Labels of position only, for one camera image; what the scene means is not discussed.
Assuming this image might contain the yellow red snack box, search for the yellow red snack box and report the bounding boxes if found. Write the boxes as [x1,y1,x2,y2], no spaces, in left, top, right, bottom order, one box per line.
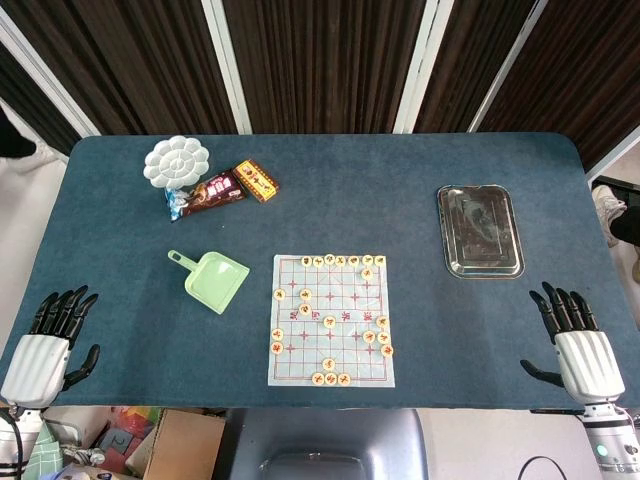
[232,158,280,204]

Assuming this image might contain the Chinese chess paper board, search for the Chinese chess paper board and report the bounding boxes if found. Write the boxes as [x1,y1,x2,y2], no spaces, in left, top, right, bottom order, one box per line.
[268,253,396,389]

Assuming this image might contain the green checkered cloth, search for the green checkered cloth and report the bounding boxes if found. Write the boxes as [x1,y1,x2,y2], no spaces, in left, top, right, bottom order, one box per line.
[19,419,64,480]

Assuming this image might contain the brown cardboard box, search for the brown cardboard box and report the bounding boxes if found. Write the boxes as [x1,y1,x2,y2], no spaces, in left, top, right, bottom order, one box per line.
[124,408,227,480]

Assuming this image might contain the rectangular metal tray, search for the rectangular metal tray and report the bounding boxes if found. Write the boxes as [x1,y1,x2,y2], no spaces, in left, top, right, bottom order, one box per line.
[436,183,526,280]

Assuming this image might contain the green plastic dustpan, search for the green plastic dustpan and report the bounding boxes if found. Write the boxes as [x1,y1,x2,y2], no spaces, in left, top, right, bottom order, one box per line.
[167,248,251,316]

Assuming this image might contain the person in dark clothes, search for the person in dark clothes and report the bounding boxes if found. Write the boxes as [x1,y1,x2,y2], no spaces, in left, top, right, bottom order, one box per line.
[0,107,56,174]

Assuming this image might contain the blue white snack packet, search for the blue white snack packet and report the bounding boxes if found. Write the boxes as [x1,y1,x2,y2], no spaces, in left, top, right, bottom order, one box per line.
[164,187,194,223]

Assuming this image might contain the dark slatted partition panel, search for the dark slatted partition panel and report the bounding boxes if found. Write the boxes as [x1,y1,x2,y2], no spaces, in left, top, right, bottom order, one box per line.
[0,44,84,157]
[0,0,237,137]
[222,0,436,135]
[413,0,547,134]
[474,0,640,172]

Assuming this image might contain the grey plastic chair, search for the grey plastic chair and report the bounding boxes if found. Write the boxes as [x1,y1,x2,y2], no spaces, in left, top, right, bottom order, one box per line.
[227,407,429,480]

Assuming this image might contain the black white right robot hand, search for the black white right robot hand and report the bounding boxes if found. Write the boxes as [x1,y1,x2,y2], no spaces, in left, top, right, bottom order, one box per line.
[520,281,627,404]

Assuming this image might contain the black trouser leg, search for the black trouser leg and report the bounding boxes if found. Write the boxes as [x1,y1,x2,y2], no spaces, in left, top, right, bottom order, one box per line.
[612,204,640,245]

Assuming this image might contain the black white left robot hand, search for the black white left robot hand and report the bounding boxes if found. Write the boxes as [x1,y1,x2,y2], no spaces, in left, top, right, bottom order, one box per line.
[0,285,101,409]

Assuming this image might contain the white sneaker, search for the white sneaker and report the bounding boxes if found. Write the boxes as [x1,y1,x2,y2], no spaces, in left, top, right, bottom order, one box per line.
[592,183,629,246]

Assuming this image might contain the colourful number foam blocks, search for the colourful number foam blocks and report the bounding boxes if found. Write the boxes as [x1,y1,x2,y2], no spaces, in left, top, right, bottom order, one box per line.
[94,407,161,471]

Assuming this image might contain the blue felt tablecloth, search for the blue felt tablecloth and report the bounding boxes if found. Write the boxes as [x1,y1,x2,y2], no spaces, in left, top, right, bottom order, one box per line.
[0,132,640,411]

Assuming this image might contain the brown chocolate snack wrapper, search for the brown chocolate snack wrapper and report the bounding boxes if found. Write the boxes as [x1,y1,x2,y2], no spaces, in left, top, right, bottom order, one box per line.
[182,169,249,217]

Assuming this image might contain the white flower paint palette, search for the white flower paint palette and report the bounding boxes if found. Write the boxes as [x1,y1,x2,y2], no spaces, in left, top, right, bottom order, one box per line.
[143,135,209,190]

